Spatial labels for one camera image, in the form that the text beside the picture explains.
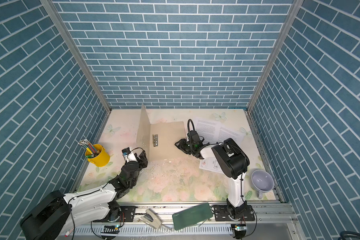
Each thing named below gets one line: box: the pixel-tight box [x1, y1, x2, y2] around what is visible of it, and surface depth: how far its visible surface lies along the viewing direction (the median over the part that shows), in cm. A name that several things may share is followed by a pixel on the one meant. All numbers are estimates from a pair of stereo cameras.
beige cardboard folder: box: [136, 102, 188, 162], surface depth 106 cm
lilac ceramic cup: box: [251, 169, 275, 199], surface depth 82 cm
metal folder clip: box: [152, 134, 159, 147], surface depth 104 cm
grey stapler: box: [138, 208, 163, 229], surface depth 72 cm
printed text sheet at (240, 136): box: [217, 126, 253, 147], surface depth 110 cm
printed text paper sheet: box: [193, 117, 222, 145], surface depth 113 cm
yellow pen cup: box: [85, 144, 111, 167], surface depth 86 cm
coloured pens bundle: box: [78, 138, 100, 158], surface depth 84 cm
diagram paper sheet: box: [199, 157, 224, 174], surface depth 93 cm
